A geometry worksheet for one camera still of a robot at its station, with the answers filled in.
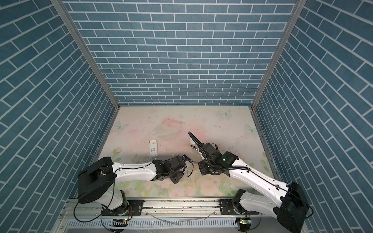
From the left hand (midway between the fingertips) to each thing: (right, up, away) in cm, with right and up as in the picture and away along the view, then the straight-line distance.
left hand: (180, 175), depth 86 cm
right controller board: (+34, -20, -12) cm, 42 cm away
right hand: (+11, +8, -8) cm, 16 cm away
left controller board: (-29, -19, -14) cm, 37 cm away
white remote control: (-19, +14, +8) cm, 25 cm away
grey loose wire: (+2, -16, -15) cm, 22 cm away
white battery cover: (+7, +18, +14) cm, 23 cm away
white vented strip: (-11, -18, -15) cm, 26 cm away
